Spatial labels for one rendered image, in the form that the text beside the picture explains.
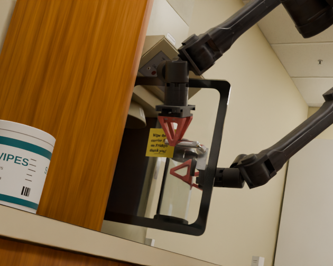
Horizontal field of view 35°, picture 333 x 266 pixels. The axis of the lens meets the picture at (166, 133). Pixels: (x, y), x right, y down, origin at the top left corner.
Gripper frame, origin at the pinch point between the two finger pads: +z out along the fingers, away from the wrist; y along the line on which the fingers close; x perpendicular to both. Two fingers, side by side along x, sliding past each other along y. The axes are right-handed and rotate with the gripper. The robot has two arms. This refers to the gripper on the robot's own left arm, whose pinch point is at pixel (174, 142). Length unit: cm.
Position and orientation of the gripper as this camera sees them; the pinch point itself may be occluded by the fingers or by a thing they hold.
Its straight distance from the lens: 127.7
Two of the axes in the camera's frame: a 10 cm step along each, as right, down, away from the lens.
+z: -0.4, 9.9, 1.2
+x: 9.0, 0.8, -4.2
